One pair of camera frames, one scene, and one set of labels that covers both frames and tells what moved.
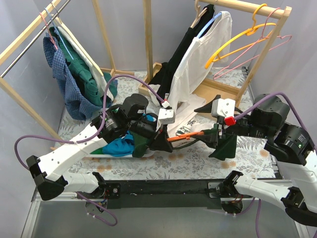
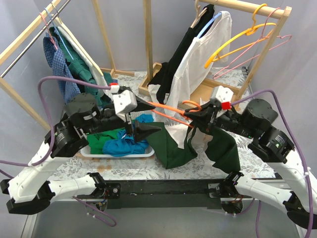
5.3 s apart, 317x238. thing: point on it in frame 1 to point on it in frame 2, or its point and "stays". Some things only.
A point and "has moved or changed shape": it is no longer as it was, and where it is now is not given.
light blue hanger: (208, 24) stays
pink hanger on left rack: (48, 29) stays
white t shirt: (191, 71) stays
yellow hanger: (253, 29) stays
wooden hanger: (198, 16) stays
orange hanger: (187, 136) to (182, 112)
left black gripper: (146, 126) to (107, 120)
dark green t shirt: (142, 144) has moved or changed shape
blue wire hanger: (58, 33) stays
